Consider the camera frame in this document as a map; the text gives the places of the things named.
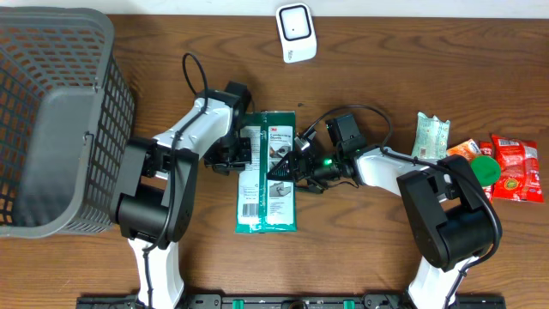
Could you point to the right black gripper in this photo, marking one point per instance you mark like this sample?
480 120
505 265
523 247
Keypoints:
306 157

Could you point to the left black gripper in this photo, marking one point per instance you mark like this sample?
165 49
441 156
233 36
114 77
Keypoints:
222 165

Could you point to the green 3M gloves package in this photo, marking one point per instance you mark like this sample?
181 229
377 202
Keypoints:
263 205

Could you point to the pale green wipes pack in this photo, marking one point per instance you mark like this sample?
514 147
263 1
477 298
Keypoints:
431 139

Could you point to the orange snack packet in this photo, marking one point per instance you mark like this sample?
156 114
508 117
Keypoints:
468 149

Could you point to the green lid jar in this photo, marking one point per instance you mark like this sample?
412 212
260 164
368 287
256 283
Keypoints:
486 169

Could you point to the red instant coffee stick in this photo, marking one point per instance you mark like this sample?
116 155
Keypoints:
487 149

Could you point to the red snack bag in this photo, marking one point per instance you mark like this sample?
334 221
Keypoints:
520 172

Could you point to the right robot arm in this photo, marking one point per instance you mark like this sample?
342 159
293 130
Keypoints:
452 221

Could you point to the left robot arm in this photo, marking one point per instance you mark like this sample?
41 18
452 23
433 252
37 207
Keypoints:
154 196

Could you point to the white barcode scanner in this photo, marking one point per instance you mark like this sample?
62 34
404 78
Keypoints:
297 32

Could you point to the grey plastic mesh basket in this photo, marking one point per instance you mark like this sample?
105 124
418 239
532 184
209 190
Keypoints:
66 116

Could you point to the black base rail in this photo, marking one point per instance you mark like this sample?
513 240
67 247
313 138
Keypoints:
215 301

